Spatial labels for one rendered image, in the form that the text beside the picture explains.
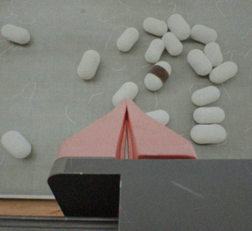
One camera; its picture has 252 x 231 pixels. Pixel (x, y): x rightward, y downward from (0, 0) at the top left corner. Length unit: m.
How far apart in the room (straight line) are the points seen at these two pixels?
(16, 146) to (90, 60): 0.12
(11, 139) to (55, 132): 0.04
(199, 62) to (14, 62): 0.23
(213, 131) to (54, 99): 0.18
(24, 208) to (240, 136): 0.25
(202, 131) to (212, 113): 0.02
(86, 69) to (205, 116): 0.14
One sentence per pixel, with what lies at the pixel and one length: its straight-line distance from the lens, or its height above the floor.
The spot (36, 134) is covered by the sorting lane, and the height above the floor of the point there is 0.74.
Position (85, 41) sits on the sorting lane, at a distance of 0.24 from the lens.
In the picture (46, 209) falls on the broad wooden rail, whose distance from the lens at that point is 0.21.
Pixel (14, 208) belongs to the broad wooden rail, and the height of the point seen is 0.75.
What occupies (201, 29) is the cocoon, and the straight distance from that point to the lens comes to 0.24.
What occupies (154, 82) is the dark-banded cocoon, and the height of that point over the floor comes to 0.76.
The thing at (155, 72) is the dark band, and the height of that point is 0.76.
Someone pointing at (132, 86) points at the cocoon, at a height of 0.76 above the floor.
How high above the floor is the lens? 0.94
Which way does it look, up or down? 76 degrees down
